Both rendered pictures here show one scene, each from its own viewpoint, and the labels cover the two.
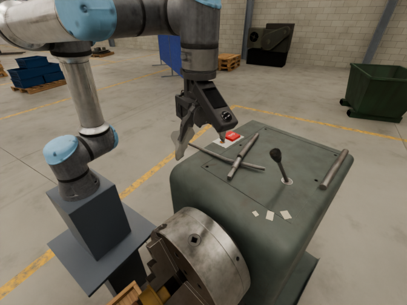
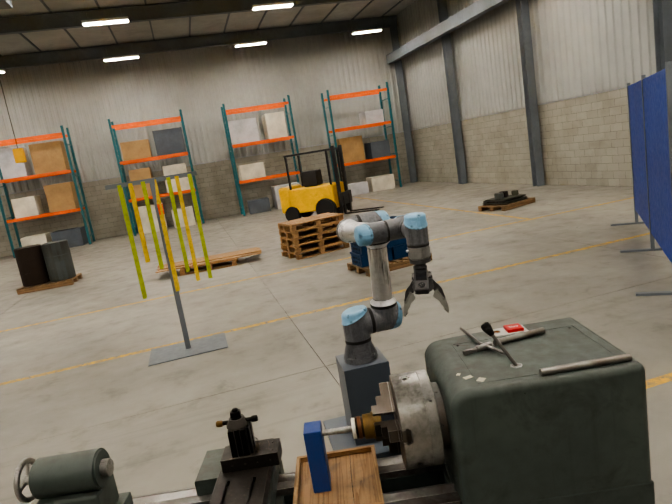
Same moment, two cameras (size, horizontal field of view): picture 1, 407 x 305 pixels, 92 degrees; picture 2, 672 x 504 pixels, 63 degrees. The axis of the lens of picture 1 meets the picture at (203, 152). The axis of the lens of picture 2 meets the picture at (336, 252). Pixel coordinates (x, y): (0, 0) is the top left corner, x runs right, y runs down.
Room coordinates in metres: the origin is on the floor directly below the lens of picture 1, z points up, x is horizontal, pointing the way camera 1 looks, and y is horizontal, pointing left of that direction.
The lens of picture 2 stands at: (-1.03, -1.09, 2.01)
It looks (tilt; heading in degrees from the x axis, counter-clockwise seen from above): 10 degrees down; 46
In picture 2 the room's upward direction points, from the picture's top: 9 degrees counter-clockwise
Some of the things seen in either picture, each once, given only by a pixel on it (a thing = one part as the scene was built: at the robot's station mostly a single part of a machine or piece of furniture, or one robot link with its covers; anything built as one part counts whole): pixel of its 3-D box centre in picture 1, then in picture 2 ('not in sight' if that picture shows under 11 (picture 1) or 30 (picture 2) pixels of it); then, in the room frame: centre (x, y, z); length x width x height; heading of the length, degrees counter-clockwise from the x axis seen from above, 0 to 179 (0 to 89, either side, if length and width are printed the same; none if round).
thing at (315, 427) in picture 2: not in sight; (317, 456); (0.06, 0.27, 1.00); 0.08 x 0.06 x 0.23; 45
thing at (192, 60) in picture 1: (198, 59); (418, 252); (0.44, 0.01, 1.64); 0.08 x 0.08 x 0.05
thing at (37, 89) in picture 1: (37, 72); (386, 242); (5.90, 4.74, 0.39); 1.20 x 0.80 x 0.79; 157
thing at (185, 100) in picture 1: (197, 97); (421, 274); (0.45, 0.01, 1.56); 0.09 x 0.08 x 0.12; 36
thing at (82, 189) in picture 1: (76, 179); (359, 347); (0.61, 0.53, 1.15); 0.15 x 0.15 x 0.10
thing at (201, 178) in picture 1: (257, 195); (525, 403); (0.60, -0.24, 1.06); 0.59 x 0.48 x 0.39; 135
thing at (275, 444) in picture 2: not in sight; (251, 455); (-0.05, 0.50, 1.00); 0.20 x 0.10 x 0.05; 135
